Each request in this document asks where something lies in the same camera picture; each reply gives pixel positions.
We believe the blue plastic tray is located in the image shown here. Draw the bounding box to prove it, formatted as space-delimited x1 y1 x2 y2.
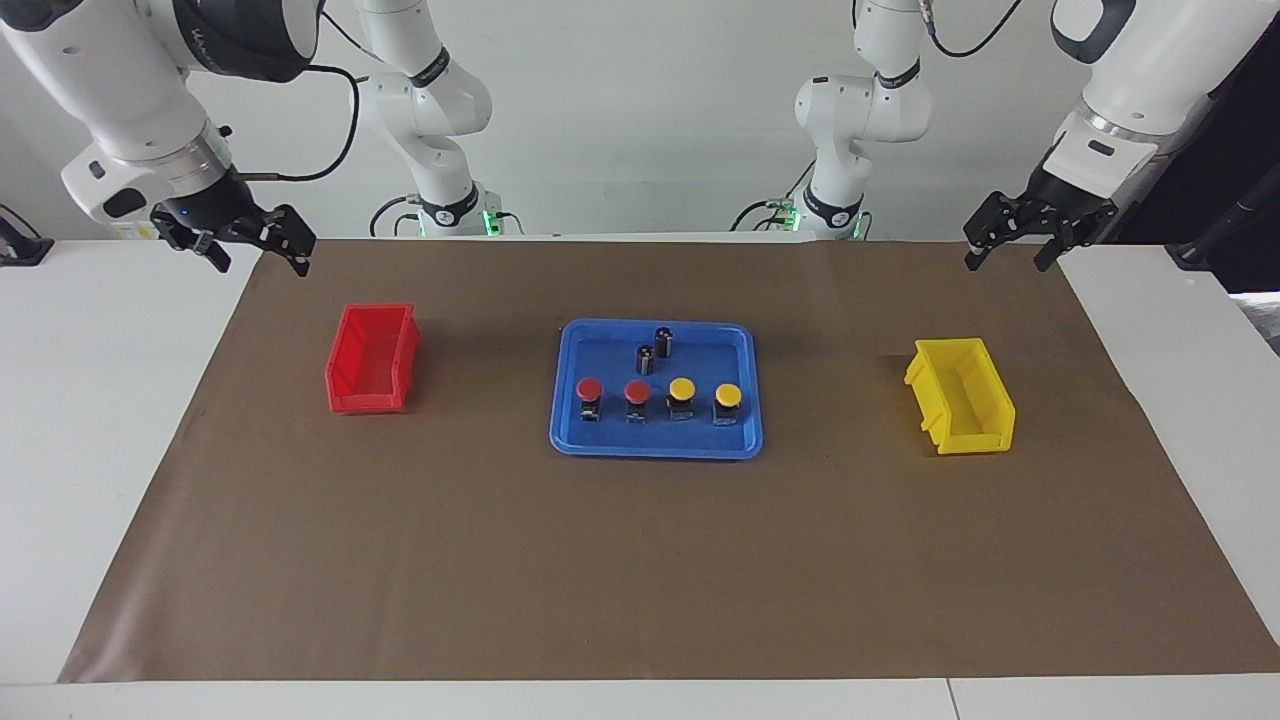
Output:
549 318 764 461

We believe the red plastic bin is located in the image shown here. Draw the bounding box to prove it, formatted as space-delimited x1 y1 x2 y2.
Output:
325 303 422 414

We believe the yellow plastic bin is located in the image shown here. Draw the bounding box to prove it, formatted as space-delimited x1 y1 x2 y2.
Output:
904 336 1016 455

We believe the black stand base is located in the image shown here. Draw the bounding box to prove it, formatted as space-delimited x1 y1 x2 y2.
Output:
0 205 54 268

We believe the black background panel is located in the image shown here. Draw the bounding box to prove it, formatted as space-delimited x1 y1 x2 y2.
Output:
1120 40 1280 293

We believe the grey ribbed object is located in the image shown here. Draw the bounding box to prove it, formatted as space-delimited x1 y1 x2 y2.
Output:
1228 290 1280 358

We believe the brown paper mat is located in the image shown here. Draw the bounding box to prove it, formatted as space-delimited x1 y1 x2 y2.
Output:
58 238 1280 684

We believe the black right base cable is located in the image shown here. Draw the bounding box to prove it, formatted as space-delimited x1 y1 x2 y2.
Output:
368 195 426 239

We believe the black base cable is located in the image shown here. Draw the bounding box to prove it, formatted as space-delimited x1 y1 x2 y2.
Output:
368 195 426 239
730 155 816 233

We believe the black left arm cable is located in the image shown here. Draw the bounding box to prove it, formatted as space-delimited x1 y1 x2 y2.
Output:
925 0 1026 59

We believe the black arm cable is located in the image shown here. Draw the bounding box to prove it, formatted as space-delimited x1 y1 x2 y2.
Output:
925 0 1026 59
232 10 391 184

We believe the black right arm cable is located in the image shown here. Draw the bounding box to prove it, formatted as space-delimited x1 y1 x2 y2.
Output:
232 10 391 184

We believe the black left base cable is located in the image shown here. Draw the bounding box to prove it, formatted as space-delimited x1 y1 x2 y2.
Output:
730 155 816 233

